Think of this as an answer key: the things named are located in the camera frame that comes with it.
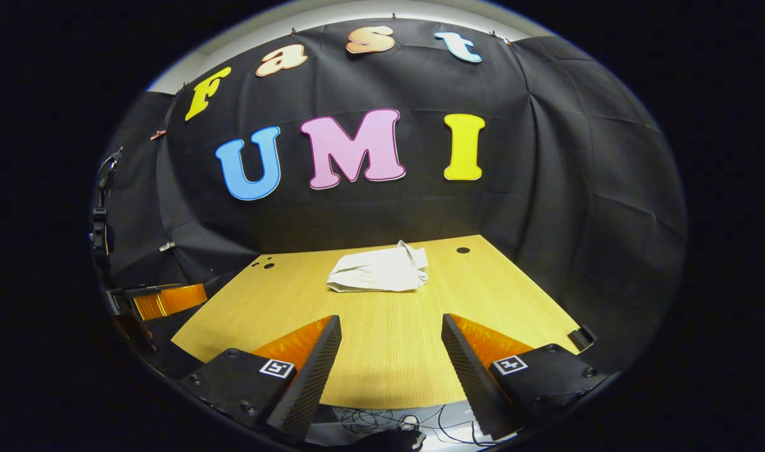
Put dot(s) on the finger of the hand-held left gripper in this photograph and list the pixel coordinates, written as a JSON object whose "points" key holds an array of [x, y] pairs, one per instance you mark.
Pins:
{"points": [[169, 300]]}

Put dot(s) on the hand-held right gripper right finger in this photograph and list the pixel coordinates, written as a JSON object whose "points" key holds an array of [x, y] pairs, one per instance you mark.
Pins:
{"points": [[470, 376]]}

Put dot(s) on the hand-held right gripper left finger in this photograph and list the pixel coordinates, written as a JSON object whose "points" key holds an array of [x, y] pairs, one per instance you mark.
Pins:
{"points": [[310, 380]]}

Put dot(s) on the black table clamp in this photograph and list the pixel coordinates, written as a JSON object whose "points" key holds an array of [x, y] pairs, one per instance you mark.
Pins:
{"points": [[583, 338]]}

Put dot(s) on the copper metal clip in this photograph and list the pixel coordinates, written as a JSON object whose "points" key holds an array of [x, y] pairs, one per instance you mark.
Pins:
{"points": [[158, 134]]}

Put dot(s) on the black backdrop cloth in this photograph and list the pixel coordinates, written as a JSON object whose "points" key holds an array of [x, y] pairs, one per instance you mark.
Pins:
{"points": [[546, 188]]}

